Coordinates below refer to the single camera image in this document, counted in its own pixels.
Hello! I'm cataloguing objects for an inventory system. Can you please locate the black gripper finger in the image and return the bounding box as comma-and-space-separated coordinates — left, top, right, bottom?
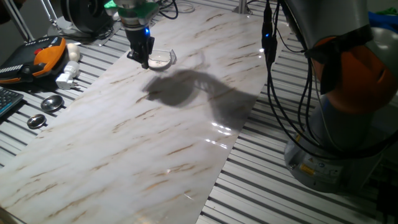
126, 49, 141, 62
140, 36, 155, 70

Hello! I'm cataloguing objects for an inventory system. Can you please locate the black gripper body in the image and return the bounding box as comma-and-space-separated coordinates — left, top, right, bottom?
126, 26, 151, 54

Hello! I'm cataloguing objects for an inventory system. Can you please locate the thin metal rod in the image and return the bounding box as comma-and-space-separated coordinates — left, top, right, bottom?
39, 0, 60, 27

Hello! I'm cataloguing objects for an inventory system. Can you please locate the clear plastic box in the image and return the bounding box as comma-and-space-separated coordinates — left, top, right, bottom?
148, 48, 178, 66

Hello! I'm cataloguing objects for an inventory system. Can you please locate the black round device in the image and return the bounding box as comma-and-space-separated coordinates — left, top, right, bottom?
58, 0, 114, 35

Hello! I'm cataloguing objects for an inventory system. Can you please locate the white egg-shaped object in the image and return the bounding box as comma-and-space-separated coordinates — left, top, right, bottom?
67, 42, 81, 63

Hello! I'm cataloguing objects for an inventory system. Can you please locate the white plug adapter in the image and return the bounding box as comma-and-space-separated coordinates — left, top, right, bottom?
55, 60, 81, 90

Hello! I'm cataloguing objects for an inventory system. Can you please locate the orange black teach pendant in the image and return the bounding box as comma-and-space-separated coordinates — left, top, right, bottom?
0, 35, 68, 85

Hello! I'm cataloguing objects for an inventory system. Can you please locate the large round metal dish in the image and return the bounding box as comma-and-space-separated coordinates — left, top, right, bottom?
40, 95, 65, 113

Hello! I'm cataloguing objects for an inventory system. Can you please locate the marble pattern table sheet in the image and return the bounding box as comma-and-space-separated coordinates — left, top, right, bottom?
0, 4, 289, 224

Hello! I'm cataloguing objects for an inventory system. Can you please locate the slanted aluminium pole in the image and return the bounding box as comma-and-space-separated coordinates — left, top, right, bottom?
2, 0, 34, 42

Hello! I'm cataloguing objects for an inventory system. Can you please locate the small round metal dish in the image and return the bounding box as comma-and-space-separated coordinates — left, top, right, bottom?
26, 113, 47, 130

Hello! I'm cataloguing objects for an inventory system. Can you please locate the black keyboard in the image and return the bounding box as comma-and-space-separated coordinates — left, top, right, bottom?
0, 86, 25, 118

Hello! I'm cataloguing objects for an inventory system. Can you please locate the green cloth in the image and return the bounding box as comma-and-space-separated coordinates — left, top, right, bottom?
376, 6, 398, 16

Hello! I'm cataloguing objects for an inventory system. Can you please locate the upright aluminium post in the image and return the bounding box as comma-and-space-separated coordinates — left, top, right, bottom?
233, 0, 252, 15

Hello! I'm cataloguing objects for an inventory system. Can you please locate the black cable with blue light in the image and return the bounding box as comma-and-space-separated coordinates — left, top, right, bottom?
261, 0, 398, 166

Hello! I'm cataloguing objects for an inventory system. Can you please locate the black cable with inline connector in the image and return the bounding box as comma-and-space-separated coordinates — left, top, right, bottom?
267, 0, 398, 162

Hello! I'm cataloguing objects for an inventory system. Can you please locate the black strap on arm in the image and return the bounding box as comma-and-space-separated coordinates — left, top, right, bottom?
304, 24, 374, 96

